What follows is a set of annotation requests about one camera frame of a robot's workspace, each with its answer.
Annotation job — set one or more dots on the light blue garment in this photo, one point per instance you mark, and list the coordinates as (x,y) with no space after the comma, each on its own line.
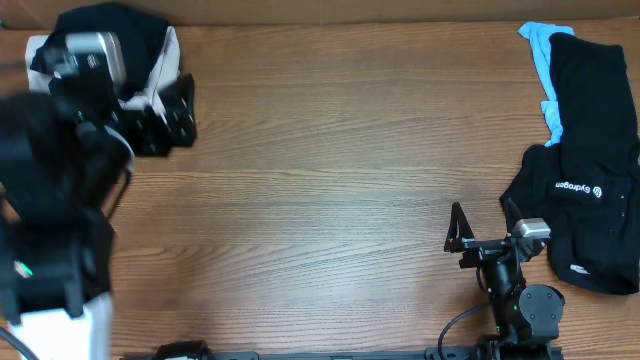
(538,35)

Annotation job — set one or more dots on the folded beige trousers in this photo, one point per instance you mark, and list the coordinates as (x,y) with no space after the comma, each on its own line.
(164,73)

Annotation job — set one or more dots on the black t-shirt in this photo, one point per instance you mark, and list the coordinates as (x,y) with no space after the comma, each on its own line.
(141,37)

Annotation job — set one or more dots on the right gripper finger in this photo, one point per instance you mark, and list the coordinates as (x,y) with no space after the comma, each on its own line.
(512,214)
(459,233)

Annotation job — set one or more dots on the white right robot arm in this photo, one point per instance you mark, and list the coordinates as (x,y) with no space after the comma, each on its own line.
(526,316)

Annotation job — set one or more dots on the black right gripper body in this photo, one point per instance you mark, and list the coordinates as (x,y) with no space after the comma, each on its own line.
(489,245)

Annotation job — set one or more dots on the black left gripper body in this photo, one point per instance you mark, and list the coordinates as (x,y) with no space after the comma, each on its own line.
(145,122)

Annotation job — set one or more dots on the black logo shirt pile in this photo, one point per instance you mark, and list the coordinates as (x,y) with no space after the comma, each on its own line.
(586,186)

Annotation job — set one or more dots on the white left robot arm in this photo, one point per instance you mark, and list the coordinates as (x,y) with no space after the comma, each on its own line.
(67,158)

